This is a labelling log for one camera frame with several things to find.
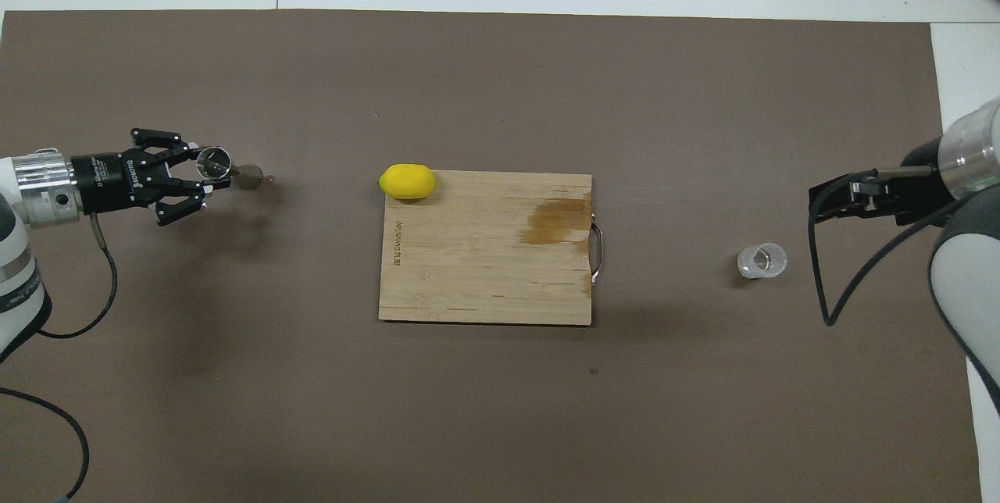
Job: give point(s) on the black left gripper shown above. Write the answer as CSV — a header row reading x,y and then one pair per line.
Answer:
x,y
109,183

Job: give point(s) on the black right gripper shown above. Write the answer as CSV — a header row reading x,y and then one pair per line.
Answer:
x,y
918,187

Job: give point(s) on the steel double jigger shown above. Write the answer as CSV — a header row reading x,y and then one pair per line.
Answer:
x,y
250,176

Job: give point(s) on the yellow lemon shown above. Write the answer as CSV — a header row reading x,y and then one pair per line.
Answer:
x,y
406,181

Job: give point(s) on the wooden cutting board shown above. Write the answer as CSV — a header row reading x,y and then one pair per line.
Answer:
x,y
469,253

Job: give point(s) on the brown table mat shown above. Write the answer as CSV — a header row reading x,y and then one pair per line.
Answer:
x,y
469,81

